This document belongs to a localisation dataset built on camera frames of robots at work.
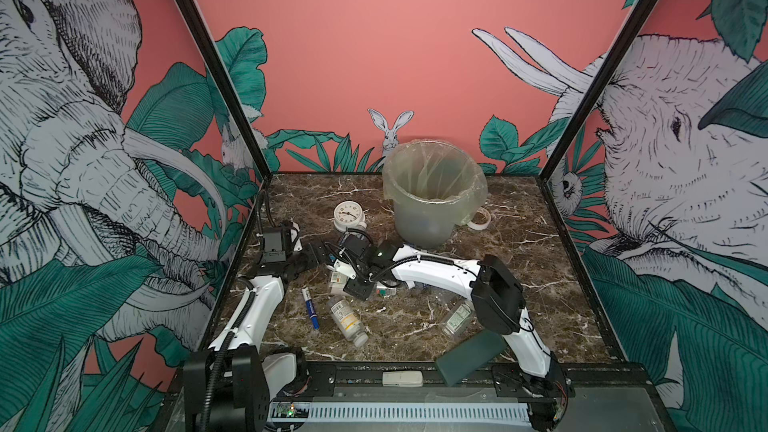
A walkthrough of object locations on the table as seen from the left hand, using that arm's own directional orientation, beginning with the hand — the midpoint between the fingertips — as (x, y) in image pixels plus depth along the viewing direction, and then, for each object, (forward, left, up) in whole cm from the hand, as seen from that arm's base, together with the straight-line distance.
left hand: (316, 246), depth 86 cm
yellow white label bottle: (-9, -7, -5) cm, 12 cm away
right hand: (-9, -10, -4) cm, 14 cm away
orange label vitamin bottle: (-20, -10, -7) cm, 23 cm away
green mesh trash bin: (+24, -38, -2) cm, 46 cm away
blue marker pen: (-10, +3, -11) cm, 15 cm away
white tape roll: (+13, -54, -11) cm, 56 cm away
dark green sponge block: (-29, -41, -11) cm, 52 cm away
